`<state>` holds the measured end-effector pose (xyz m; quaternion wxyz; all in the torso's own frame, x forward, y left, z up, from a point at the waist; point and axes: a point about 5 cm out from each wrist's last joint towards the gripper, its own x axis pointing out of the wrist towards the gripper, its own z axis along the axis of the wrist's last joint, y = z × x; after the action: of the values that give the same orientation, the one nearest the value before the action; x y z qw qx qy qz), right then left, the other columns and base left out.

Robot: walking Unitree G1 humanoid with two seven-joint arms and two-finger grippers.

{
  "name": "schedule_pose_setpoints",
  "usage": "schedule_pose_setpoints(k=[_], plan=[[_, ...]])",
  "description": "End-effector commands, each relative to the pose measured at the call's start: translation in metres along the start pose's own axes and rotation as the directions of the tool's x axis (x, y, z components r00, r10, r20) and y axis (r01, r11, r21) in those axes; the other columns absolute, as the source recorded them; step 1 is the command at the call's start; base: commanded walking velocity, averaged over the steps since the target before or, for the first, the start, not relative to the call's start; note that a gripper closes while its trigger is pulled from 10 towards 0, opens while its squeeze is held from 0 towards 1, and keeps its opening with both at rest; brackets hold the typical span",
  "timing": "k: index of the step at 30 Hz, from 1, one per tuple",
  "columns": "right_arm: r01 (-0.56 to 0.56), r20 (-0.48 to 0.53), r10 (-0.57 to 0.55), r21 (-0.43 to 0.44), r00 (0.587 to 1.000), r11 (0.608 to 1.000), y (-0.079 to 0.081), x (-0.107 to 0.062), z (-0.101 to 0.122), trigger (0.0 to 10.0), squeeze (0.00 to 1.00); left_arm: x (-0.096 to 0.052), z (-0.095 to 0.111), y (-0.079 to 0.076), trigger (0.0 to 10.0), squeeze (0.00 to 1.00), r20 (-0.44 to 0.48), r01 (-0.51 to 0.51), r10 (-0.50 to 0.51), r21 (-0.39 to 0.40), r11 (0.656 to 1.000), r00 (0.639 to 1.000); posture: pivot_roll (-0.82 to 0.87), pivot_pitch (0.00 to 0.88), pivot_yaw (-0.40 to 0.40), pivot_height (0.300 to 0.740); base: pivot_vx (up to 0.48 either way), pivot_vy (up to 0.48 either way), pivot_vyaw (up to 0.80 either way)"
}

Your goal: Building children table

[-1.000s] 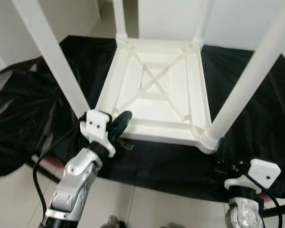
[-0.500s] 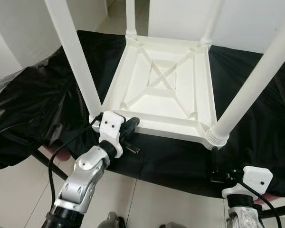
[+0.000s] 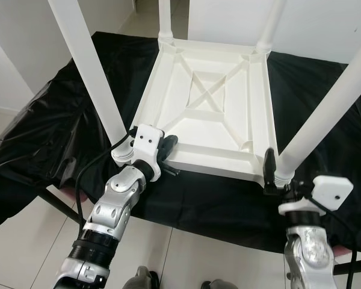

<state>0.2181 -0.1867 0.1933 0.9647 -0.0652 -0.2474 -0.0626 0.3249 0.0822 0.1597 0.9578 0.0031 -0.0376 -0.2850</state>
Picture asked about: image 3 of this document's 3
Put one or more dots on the grey robot foot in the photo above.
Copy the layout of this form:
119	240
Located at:
141	279
219	284

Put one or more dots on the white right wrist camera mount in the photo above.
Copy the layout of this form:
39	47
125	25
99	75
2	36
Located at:
332	189

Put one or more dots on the grey robot left foot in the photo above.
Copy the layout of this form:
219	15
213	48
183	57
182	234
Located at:
141	279

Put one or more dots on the grey robot right foot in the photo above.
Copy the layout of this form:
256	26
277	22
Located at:
219	284

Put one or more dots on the white plastic ribbed tabletop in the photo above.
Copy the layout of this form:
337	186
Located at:
204	129

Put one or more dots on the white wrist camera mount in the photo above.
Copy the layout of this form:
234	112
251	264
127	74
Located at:
147	141
332	189

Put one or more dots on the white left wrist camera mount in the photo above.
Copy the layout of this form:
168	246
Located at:
147	141

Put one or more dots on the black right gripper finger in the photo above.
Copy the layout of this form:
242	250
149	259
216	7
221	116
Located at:
269	170

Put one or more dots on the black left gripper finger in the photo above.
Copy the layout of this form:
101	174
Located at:
175	170
169	142

